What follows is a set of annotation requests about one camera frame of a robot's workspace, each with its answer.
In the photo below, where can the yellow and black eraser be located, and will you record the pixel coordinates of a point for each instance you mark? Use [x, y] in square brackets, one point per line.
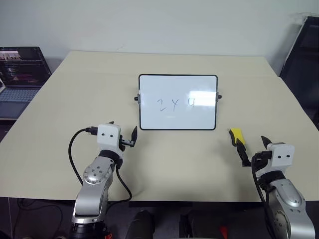
[238, 135]

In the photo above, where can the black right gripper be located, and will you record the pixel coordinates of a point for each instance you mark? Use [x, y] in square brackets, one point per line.
[261, 159]

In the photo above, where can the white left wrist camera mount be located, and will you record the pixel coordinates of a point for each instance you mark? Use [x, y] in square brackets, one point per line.
[107, 135]

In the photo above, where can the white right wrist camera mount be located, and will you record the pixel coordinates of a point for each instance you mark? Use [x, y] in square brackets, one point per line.
[281, 156]

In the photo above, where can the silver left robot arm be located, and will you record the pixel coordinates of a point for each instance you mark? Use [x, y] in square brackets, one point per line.
[96, 184]

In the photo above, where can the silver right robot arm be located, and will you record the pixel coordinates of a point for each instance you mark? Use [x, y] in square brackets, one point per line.
[291, 199]

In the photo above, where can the open grey laptop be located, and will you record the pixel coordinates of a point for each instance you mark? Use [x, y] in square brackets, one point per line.
[17, 82]

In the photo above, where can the black table frame bar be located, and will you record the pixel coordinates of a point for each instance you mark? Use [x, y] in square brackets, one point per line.
[159, 203]

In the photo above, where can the dark rounded shape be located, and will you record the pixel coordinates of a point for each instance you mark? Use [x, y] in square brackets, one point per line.
[142, 225]

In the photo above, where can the black chair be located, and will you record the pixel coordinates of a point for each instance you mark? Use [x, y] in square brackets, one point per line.
[302, 62]

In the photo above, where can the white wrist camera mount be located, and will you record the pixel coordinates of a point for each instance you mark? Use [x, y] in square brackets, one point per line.
[107, 135]
[281, 156]

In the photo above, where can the small black-framed whiteboard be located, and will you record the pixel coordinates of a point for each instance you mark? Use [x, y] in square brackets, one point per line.
[177, 102]

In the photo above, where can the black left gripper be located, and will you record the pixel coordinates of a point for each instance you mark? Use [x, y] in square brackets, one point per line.
[127, 143]

